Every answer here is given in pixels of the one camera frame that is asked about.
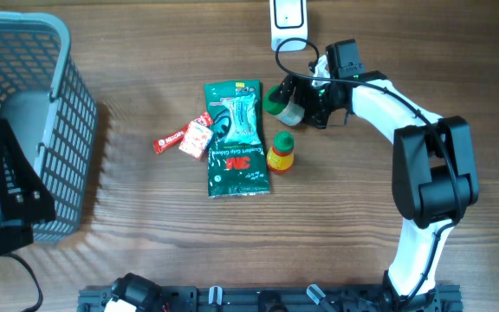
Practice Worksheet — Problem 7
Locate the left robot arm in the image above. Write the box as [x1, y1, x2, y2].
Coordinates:
[0, 119, 56, 311]

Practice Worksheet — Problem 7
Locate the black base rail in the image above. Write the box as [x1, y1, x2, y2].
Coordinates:
[76, 284, 464, 312]

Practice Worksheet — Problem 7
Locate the white barcode scanner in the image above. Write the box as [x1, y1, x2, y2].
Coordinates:
[269, 0, 308, 52]

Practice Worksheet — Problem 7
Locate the grey plastic mesh basket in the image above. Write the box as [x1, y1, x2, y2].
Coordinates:
[0, 11, 98, 243]

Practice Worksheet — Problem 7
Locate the red stick sachet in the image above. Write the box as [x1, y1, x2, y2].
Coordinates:
[153, 111, 214, 154]

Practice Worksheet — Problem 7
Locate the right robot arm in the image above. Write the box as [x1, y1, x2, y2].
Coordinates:
[264, 39, 479, 311]

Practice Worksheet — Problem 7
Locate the green cap sauce bottle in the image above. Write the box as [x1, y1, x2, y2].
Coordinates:
[267, 132, 295, 174]

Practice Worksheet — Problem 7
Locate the green lid white jar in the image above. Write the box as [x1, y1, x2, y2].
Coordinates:
[262, 85, 305, 127]

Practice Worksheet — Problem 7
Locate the red packet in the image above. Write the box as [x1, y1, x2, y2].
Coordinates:
[179, 121, 214, 159]

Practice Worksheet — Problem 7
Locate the green 3M gloves packet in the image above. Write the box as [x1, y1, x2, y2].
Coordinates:
[204, 80, 269, 198]

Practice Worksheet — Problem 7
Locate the teal white sachet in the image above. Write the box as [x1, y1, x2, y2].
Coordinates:
[223, 93, 261, 145]

